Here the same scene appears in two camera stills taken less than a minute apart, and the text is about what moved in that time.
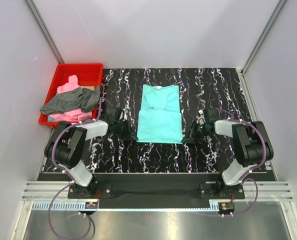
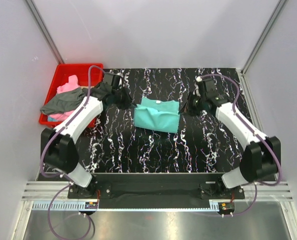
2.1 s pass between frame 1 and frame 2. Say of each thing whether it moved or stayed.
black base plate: stayed
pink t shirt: stayed
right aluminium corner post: stayed
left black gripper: moved
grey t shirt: stayed
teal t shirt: moved
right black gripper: moved
